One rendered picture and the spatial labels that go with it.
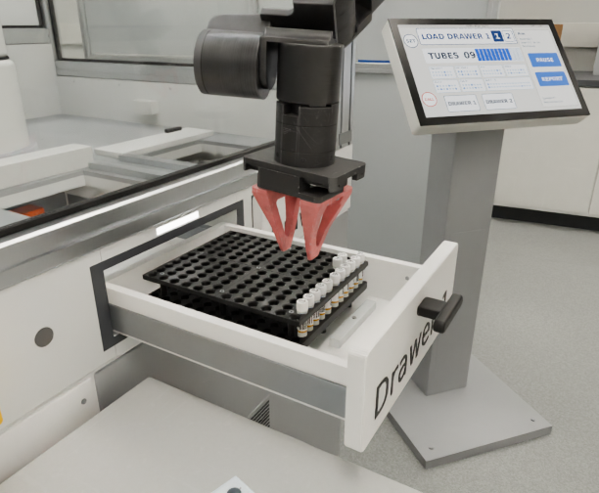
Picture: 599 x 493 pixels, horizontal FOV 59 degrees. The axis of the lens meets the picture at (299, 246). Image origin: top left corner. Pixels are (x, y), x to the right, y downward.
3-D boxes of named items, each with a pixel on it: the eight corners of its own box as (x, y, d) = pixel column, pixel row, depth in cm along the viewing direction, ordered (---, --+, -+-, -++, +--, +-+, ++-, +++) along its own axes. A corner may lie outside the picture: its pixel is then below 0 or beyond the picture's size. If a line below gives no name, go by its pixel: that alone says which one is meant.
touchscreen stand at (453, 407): (550, 433, 166) (628, 98, 126) (425, 469, 152) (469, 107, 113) (457, 348, 209) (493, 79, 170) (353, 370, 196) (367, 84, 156)
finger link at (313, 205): (291, 235, 58) (295, 152, 54) (347, 252, 55) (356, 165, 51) (253, 256, 53) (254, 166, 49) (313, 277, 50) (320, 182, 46)
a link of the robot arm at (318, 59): (339, 33, 42) (349, 30, 47) (256, 27, 43) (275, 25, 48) (332, 120, 45) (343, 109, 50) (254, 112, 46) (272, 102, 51)
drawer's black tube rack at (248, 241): (365, 304, 70) (368, 260, 68) (299, 374, 56) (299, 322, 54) (232, 269, 81) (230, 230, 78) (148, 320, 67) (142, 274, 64)
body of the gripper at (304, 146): (279, 160, 56) (282, 88, 53) (365, 181, 51) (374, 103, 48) (240, 174, 51) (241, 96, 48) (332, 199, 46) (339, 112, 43)
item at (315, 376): (434, 308, 70) (437, 267, 68) (350, 425, 50) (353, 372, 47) (200, 249, 89) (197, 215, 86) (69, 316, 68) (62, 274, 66)
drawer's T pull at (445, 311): (462, 304, 58) (464, 293, 57) (442, 336, 52) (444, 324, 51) (431, 296, 59) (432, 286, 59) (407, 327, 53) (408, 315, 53)
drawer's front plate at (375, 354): (449, 316, 71) (458, 241, 67) (360, 456, 48) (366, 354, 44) (437, 313, 72) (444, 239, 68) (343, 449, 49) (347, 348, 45)
